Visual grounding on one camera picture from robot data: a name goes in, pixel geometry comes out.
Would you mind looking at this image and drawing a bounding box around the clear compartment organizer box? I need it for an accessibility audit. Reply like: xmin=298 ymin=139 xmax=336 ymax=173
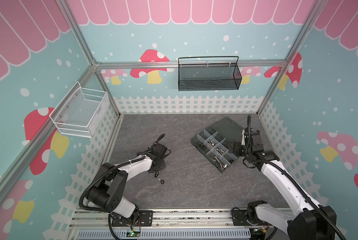
xmin=191 ymin=117 xmax=244 ymax=173

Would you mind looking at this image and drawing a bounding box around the black wire mesh basket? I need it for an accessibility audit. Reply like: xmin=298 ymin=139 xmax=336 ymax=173
xmin=177 ymin=56 xmax=243 ymax=92

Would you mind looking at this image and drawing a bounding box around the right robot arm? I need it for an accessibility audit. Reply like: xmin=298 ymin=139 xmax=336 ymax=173
xmin=229 ymin=127 xmax=346 ymax=240

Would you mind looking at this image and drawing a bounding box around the grey slotted cable duct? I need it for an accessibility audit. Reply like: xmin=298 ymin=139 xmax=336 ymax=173
xmin=76 ymin=229 xmax=252 ymax=240

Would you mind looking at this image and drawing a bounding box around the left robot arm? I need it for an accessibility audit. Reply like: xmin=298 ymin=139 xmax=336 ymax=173
xmin=78 ymin=143 xmax=170 ymax=226

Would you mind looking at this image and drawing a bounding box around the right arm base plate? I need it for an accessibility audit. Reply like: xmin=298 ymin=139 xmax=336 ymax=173
xmin=231 ymin=208 xmax=271 ymax=228

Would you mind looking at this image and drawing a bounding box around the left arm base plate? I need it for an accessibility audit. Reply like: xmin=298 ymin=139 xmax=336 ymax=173
xmin=111 ymin=210 xmax=153 ymax=227

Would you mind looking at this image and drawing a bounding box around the white wire mesh basket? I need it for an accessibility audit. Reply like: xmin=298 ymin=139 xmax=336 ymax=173
xmin=49 ymin=82 xmax=109 ymax=138

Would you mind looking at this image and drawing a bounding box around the aluminium mounting rail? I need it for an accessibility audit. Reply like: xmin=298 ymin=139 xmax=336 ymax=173
xmin=67 ymin=207 xmax=318 ymax=229

